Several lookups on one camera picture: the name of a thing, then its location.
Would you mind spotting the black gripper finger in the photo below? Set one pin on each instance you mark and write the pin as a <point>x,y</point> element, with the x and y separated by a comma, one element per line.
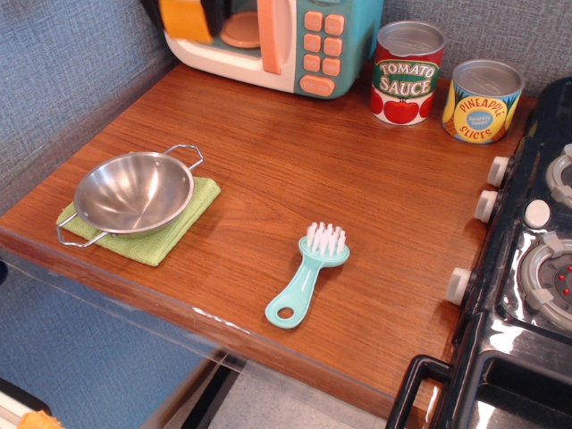
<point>152,9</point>
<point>217,12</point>

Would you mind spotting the orange cheese wedge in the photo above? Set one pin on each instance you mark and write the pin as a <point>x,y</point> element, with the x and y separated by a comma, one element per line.
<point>185,19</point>

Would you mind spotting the stainless steel pan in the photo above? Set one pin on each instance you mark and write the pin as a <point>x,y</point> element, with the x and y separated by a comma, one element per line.
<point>135,194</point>

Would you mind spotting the orange microwave plate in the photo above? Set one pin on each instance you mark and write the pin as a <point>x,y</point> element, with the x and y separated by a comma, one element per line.
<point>241,30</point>

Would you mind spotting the teal toy microwave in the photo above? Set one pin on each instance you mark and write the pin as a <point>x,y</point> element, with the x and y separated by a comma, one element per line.
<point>311,48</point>

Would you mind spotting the tomato sauce can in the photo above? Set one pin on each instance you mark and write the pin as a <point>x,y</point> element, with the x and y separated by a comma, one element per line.
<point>407,64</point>

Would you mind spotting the green folded cloth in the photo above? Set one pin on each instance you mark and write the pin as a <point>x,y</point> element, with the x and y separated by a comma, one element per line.
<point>153,248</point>

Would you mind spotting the teal dish brush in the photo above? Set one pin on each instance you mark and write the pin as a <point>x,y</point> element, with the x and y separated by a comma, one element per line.
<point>323,246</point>

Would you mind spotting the pineapple slices can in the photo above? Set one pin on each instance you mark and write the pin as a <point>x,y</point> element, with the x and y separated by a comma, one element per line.
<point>482,100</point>

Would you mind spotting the black toy stove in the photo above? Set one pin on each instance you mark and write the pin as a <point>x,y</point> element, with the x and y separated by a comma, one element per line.
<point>511,365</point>

